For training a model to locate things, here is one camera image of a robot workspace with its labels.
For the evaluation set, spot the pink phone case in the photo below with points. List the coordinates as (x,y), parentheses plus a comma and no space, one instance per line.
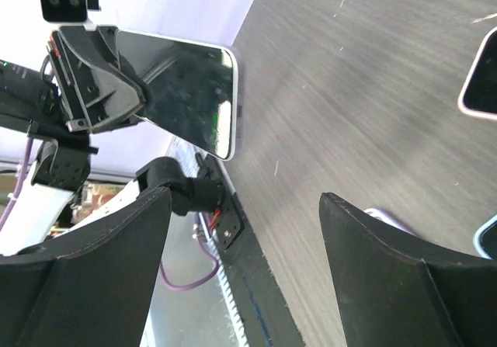
(477,83)

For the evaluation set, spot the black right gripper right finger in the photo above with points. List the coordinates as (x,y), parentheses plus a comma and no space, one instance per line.
(395,289)

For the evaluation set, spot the silver edged black smartphone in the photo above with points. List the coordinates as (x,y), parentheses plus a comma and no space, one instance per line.
(194,87)

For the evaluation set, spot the light blue phone case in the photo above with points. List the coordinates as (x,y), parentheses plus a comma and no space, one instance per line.
(485,239)

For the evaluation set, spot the teal green smartphone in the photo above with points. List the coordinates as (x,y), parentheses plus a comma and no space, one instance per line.
(483,79)

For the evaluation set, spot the lavender phone case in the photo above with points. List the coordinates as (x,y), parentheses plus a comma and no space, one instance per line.
(389,219)

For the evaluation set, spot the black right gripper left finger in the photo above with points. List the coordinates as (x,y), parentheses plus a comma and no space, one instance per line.
(91,286)

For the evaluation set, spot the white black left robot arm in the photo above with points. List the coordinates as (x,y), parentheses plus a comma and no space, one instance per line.
(61,168)

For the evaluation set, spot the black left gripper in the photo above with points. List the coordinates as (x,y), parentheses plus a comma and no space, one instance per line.
(76,92)

